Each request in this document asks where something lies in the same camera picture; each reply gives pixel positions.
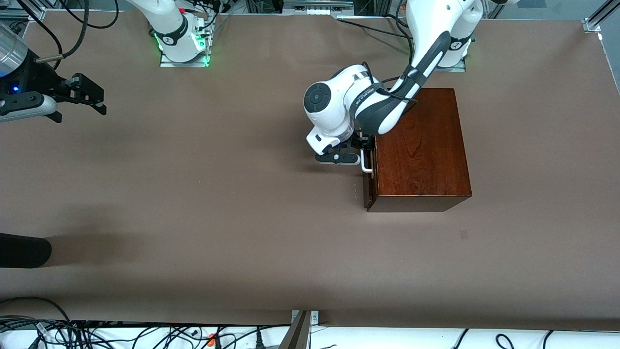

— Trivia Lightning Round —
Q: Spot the wooden drawer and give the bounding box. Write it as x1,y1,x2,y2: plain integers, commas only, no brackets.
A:
363,145,376,209

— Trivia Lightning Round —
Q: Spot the dark brown wooden cabinet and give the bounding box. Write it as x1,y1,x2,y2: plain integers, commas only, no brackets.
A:
364,87,472,213

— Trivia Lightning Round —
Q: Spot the grey connector strip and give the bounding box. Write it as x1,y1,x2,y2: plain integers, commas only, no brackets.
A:
282,0,355,15

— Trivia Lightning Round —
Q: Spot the brown paper table cover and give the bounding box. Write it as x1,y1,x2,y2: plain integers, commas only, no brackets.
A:
0,10,620,333

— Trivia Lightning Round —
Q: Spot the black padded object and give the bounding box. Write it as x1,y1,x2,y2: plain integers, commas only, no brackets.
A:
0,233,52,269

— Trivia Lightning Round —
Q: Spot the grey metal strut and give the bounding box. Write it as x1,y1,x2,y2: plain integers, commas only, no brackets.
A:
278,310,311,349

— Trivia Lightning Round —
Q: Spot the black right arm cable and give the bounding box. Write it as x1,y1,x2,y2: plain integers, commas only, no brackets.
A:
35,0,93,63

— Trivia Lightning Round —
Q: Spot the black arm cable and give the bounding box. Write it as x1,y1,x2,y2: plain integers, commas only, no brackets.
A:
361,0,419,103
35,0,93,63

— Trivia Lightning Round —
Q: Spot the aluminium frame profile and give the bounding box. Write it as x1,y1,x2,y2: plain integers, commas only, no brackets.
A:
583,0,620,33
0,0,47,22

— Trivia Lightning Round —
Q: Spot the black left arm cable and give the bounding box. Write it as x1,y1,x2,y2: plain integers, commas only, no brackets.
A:
361,0,419,103

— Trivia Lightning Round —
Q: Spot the long black cable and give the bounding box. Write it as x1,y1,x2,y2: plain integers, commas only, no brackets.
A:
338,18,411,39

